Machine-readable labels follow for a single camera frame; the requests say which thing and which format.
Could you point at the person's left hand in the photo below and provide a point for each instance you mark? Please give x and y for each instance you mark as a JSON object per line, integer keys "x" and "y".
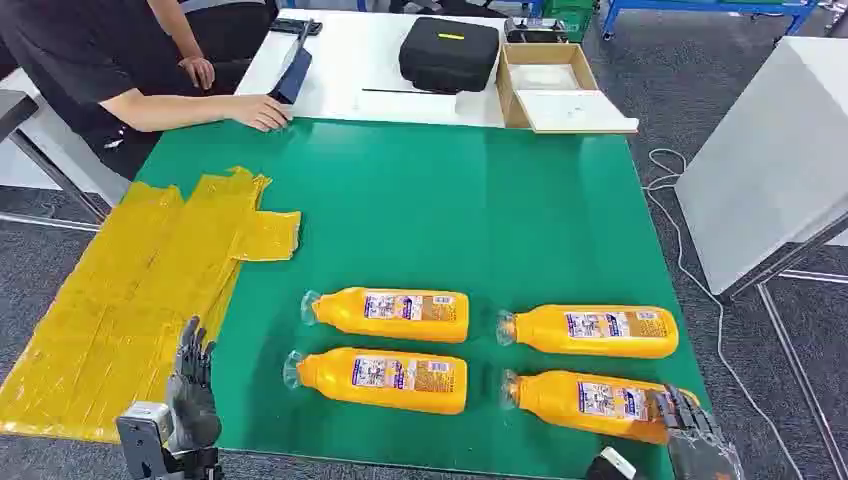
{"x": 199, "y": 69}

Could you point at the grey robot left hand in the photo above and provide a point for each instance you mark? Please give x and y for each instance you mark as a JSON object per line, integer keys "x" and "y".
{"x": 192, "y": 397}

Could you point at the person's right hand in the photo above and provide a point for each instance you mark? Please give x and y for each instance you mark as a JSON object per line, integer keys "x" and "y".
{"x": 260, "y": 111}

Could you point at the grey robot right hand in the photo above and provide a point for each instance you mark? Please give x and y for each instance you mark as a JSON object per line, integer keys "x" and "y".
{"x": 689, "y": 420}

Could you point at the orange drink bottle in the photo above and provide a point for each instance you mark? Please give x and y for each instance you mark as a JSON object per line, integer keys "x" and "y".
{"x": 391, "y": 314}
{"x": 384, "y": 381}
{"x": 596, "y": 331}
{"x": 583, "y": 407}

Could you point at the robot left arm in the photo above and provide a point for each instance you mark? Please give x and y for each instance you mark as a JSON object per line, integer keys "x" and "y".
{"x": 195, "y": 465}

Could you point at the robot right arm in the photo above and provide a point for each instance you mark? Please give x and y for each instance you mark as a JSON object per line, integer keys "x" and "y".
{"x": 705, "y": 462}

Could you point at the dark blue folder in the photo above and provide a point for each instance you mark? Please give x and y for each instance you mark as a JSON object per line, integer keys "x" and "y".
{"x": 293, "y": 74}

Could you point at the black handheld controller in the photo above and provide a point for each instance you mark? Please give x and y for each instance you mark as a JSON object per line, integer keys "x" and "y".
{"x": 291, "y": 26}

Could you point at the yellow plastic sheet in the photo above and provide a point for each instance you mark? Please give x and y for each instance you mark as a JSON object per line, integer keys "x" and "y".
{"x": 132, "y": 298}

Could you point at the person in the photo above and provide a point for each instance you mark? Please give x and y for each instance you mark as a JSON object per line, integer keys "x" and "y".
{"x": 66, "y": 46}

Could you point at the grey side table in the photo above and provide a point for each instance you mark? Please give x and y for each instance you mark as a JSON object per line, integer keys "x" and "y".
{"x": 13, "y": 109}

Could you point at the black carry case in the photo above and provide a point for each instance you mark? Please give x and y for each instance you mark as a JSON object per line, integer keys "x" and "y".
{"x": 449, "y": 56}

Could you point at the green table mat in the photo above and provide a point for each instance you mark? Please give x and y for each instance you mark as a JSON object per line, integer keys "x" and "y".
{"x": 430, "y": 218}

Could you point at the black bag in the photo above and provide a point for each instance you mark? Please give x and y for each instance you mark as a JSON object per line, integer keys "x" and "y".
{"x": 444, "y": 6}

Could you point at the open cardboard box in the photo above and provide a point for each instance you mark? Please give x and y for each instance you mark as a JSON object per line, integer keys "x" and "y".
{"x": 507, "y": 86}

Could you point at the white panel table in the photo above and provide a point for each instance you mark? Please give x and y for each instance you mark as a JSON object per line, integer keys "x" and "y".
{"x": 762, "y": 166}

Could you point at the white foam pad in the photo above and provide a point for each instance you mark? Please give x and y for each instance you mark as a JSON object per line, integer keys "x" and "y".
{"x": 544, "y": 77}

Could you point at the white foam board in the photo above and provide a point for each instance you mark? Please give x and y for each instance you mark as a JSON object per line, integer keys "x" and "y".
{"x": 576, "y": 111}

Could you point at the green plastic crate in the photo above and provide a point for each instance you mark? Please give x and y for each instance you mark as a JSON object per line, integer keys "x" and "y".
{"x": 570, "y": 14}

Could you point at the blue metal rack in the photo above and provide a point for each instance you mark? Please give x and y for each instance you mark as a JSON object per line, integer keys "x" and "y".
{"x": 702, "y": 6}

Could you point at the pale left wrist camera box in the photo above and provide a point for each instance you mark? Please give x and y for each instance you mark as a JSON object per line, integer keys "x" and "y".
{"x": 142, "y": 430}

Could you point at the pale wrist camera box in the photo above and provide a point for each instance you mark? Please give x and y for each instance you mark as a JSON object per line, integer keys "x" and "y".
{"x": 609, "y": 465}
{"x": 142, "y": 430}

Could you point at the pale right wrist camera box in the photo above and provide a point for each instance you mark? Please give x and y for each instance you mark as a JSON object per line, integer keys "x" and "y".
{"x": 609, "y": 465}

